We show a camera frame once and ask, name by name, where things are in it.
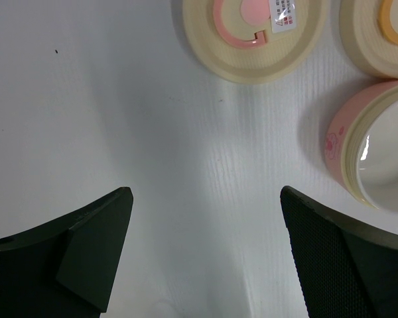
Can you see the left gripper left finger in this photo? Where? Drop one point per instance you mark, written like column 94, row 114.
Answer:
column 67, row 266

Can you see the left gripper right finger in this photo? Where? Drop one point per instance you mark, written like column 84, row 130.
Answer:
column 346, row 268

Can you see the pink lunch box bowl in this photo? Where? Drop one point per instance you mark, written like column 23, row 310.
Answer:
column 356, row 146

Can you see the cream lid orange handle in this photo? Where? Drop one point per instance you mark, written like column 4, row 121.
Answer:
column 369, row 35

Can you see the cream lid pink handle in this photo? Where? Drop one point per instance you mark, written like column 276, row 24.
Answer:
column 252, row 42

